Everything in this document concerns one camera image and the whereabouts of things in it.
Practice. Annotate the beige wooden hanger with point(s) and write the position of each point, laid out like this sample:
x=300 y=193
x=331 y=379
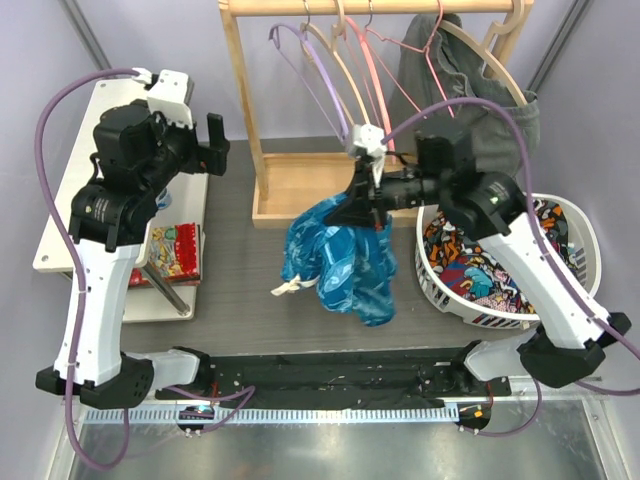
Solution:
x=338 y=31

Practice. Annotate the pink plastic hanger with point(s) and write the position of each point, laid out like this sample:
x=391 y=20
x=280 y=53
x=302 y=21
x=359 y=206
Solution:
x=362 y=56

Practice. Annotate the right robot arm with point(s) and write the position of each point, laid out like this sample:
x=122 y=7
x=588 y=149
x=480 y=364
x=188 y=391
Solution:
x=574 y=330

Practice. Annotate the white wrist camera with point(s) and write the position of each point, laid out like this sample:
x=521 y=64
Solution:
x=367 y=141
x=170 y=96

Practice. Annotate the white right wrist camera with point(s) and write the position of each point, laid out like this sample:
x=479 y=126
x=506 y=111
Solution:
x=367 y=141

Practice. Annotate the blue patterned shorts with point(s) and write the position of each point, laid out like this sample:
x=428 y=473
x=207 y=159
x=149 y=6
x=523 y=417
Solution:
x=350 y=268

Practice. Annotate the colourful patterned clothes in basket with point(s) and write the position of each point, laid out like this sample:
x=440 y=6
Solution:
x=475 y=275

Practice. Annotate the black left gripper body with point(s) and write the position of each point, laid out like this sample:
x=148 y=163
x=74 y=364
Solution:
x=193 y=158

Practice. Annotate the white slotted cable duct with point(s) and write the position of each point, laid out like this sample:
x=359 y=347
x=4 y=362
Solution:
x=192 y=415

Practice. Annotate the white laundry basket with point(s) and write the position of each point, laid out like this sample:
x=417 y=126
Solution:
x=581 y=234

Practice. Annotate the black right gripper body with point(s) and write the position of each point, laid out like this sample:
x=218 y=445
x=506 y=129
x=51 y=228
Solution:
x=369 y=195

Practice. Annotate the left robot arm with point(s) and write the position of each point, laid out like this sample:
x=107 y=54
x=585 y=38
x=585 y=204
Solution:
x=90 y=363

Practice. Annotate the wooden clothes rack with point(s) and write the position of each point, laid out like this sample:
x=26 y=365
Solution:
x=288 y=183

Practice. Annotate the red colourful book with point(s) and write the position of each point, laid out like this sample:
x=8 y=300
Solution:
x=175 y=252

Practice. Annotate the pink wire hanger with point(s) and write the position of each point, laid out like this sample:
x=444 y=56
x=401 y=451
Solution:
x=424 y=52

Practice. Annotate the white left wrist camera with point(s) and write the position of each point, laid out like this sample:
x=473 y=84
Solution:
x=170 y=96

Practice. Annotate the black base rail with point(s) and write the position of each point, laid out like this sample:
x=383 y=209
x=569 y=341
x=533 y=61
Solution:
x=358 y=380

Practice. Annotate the blue white cup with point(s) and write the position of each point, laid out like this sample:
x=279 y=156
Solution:
x=164 y=199

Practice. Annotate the light wooden hanger with shorts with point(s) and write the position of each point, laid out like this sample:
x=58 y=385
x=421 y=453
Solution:
x=500 y=39

